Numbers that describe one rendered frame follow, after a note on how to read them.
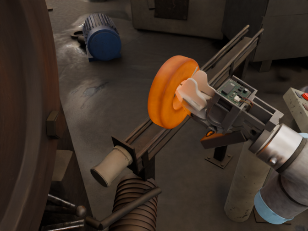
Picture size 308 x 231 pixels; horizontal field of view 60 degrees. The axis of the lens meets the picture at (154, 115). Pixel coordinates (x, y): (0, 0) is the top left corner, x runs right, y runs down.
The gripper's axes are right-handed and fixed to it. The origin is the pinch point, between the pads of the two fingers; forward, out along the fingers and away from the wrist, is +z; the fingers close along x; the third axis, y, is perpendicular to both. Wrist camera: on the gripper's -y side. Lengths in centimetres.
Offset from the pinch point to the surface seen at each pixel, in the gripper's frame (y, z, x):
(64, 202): 3.7, -4.9, 32.0
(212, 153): -88, -10, -65
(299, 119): -23, -28, -46
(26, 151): 17.2, -4.4, 34.4
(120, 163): -20.5, 1.8, 11.7
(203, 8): -80, 84, -198
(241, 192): -60, -30, -34
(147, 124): -23.6, 6.4, -4.9
